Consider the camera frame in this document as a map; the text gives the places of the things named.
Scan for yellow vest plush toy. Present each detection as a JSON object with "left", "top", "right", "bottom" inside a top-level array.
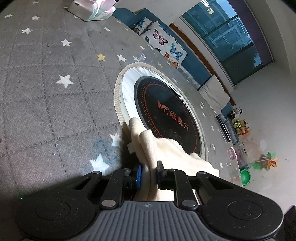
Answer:
[{"left": 232, "top": 120, "right": 248, "bottom": 129}]

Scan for butterfly print pillow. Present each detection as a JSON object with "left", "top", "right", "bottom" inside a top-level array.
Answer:
[{"left": 140, "top": 21, "right": 187, "bottom": 69}]

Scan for grey star pattern table mat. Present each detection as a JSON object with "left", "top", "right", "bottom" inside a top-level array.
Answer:
[{"left": 1, "top": 1, "right": 241, "bottom": 219}]

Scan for green plastic bowl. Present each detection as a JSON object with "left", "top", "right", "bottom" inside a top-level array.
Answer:
[{"left": 240, "top": 169, "right": 251, "bottom": 186}]

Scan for black induction cooktop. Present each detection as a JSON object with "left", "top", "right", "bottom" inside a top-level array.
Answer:
[{"left": 134, "top": 76, "right": 201, "bottom": 155}]

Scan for beige cushion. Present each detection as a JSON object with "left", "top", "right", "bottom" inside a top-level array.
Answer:
[{"left": 198, "top": 75, "right": 230, "bottom": 115}]

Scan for pink wrapped packet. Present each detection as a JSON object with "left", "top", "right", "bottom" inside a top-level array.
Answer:
[{"left": 227, "top": 147, "right": 237, "bottom": 160}]

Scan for window with green frame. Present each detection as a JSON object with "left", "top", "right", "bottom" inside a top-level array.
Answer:
[{"left": 182, "top": 1, "right": 273, "bottom": 85}]

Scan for cream hoodie sweatshirt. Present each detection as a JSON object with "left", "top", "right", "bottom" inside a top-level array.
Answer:
[{"left": 129, "top": 118, "right": 219, "bottom": 202}]

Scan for panda plush toy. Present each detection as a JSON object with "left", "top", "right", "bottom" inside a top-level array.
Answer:
[{"left": 227, "top": 108, "right": 243, "bottom": 120}]

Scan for black remote control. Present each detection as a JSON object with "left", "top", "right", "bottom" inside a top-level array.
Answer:
[{"left": 216, "top": 114, "right": 232, "bottom": 143}]

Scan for blue sofa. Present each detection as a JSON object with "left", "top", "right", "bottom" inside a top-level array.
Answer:
[{"left": 112, "top": 7, "right": 234, "bottom": 117}]

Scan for orange plush toy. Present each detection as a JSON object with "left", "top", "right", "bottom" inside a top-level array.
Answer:
[{"left": 238, "top": 126, "right": 249, "bottom": 136}]

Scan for colourful pinwheel toy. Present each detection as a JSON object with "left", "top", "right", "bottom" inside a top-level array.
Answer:
[{"left": 249, "top": 152, "right": 278, "bottom": 170}]

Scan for tissue box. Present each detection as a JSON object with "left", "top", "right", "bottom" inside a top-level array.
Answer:
[{"left": 67, "top": 0, "right": 117, "bottom": 22}]

